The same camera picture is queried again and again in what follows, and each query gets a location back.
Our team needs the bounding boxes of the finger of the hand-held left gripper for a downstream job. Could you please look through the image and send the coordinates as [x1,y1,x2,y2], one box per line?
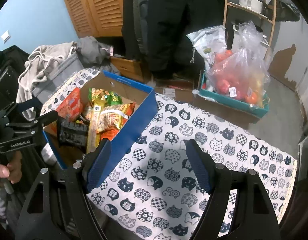
[7,110,60,134]
[0,98,43,120]

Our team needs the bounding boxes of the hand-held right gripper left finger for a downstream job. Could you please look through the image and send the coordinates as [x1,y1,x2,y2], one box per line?
[15,139,112,240]

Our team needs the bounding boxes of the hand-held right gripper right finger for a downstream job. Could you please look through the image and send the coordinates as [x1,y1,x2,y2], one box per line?
[183,139,281,240]

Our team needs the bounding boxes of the red snack bag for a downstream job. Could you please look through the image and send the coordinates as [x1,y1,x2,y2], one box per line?
[52,87,84,135]

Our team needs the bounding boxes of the small orange snack packet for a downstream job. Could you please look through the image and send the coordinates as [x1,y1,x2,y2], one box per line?
[99,129,119,143]

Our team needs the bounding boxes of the black snack packet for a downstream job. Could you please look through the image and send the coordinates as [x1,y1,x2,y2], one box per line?
[57,117,90,153]

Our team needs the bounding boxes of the long gold snack packet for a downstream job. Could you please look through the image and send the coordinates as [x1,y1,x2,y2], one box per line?
[86,99,105,154]

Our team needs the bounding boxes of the orange patterned snack bag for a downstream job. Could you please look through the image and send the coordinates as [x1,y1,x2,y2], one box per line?
[99,102,135,133]

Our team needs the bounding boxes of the blue cardboard box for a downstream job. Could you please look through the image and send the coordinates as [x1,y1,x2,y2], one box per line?
[42,70,158,170]

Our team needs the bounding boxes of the green snack bag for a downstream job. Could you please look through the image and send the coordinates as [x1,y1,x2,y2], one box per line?
[87,87,123,105]

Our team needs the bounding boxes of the person's left hand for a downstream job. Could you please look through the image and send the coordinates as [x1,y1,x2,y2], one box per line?
[0,152,23,187]

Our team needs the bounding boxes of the cat print tablecloth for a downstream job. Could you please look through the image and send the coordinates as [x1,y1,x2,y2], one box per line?
[40,68,298,240]

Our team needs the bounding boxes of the teal cardboard box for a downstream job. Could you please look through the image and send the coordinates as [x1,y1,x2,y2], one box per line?
[198,72,270,119]

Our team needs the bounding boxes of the cardboard box with red label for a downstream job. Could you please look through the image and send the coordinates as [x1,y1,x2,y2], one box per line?
[150,77,201,103]

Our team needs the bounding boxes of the dark grey garment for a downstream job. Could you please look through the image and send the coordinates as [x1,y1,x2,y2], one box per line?
[75,36,115,72]

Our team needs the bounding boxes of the clear plastic bag of oranges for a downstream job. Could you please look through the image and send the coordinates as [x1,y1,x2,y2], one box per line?
[205,21,271,103]

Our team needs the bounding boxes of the wooden louvered door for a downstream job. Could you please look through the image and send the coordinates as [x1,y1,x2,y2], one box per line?
[58,0,127,38]

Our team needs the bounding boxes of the black coat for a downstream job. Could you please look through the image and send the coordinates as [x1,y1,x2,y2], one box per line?
[121,0,226,79]

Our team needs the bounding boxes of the grey jacket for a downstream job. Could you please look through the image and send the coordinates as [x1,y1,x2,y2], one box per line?
[130,0,150,55]

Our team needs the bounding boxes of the wooden shelf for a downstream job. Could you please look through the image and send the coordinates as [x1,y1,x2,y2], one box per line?
[223,0,278,63]

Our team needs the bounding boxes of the white pot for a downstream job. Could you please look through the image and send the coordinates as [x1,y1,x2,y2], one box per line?
[238,0,264,13]

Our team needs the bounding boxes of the black wok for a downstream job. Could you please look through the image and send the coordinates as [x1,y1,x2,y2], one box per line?
[263,0,301,22]

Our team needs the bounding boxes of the white printed drawstring bag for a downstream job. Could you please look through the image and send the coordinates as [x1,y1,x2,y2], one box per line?
[186,26,227,67]

